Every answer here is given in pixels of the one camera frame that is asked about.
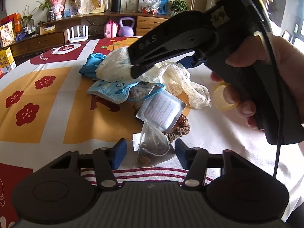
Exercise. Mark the yellow cardboard box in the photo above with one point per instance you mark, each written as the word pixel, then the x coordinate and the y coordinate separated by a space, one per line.
pixel 7 61

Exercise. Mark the pink plush doll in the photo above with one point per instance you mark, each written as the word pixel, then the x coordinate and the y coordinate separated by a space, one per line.
pixel 58 7

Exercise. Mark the black cylindrical speaker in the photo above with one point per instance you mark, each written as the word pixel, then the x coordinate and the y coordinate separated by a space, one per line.
pixel 116 6

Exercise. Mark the cream knitted mesh cloth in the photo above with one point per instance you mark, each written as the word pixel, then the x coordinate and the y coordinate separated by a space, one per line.
pixel 117 67

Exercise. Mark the white wifi router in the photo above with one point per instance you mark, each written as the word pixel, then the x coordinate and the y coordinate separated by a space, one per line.
pixel 77 34

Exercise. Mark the blue plastic bag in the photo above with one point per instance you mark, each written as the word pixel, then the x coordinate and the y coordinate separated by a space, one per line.
pixel 92 63

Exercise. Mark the person's right hand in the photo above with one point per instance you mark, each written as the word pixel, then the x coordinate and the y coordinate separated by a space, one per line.
pixel 290 65

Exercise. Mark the printed white tablecloth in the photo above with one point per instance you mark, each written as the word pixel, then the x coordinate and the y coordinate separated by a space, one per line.
pixel 46 111

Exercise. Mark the white cotton pad packet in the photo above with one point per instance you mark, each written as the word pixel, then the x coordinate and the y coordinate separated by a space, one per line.
pixel 161 110

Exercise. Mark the clear bag of items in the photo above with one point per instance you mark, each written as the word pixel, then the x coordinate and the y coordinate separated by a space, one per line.
pixel 150 6

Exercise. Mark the pink toy case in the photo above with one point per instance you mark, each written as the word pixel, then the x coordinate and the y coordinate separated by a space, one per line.
pixel 110 29

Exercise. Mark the clear tea bag sachet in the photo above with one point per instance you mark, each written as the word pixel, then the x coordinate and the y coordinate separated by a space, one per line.
pixel 152 146

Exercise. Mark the yellow tape roll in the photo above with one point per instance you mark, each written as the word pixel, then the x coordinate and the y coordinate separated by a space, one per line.
pixel 218 97

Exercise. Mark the brown hair scrunchie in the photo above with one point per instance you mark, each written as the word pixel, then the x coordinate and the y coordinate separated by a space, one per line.
pixel 181 128

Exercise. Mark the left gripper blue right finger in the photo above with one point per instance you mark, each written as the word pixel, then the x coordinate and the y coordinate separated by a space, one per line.
pixel 195 161

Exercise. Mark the purple kettlebell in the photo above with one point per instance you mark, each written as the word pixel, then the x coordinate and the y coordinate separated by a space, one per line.
pixel 126 30

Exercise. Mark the light blue patterned pouch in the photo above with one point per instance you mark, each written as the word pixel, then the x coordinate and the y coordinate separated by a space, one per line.
pixel 121 91

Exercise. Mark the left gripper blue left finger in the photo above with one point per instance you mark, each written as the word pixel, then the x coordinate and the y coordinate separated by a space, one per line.
pixel 105 161

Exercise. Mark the wooden tv sideboard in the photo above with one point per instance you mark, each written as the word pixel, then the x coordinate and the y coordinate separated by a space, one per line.
pixel 55 33

